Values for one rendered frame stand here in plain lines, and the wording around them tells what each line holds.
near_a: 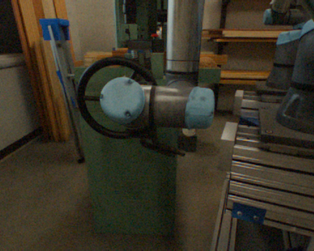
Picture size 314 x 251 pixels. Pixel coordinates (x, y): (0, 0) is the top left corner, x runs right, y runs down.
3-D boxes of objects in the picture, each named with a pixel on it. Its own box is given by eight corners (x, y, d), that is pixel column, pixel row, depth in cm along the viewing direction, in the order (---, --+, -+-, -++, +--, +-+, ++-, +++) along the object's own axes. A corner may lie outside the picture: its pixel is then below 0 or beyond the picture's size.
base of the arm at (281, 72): (299, 84, 98) (305, 62, 94) (307, 91, 85) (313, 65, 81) (264, 82, 103) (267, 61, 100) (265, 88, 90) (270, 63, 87)
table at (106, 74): (64, 86, 82) (61, 70, 80) (90, 74, 110) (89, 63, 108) (226, 87, 80) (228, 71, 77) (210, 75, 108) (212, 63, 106)
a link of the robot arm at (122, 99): (145, 123, 34) (93, 119, 35) (152, 130, 45) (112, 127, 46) (149, 74, 35) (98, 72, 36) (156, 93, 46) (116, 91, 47)
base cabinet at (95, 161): (93, 233, 121) (76, 112, 95) (116, 174, 175) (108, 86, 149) (174, 236, 119) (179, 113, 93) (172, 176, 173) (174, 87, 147)
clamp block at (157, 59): (123, 78, 80) (122, 53, 77) (129, 74, 92) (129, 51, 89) (164, 79, 79) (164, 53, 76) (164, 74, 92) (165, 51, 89)
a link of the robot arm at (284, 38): (269, 61, 97) (274, 29, 92) (300, 62, 95) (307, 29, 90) (279, 64, 86) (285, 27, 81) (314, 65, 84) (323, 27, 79)
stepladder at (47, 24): (73, 165, 191) (33, 18, 150) (84, 151, 215) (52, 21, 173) (90, 164, 189) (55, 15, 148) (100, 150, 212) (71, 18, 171)
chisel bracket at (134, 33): (121, 44, 95) (120, 23, 92) (127, 44, 109) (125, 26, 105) (138, 44, 95) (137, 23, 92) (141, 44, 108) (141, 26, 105)
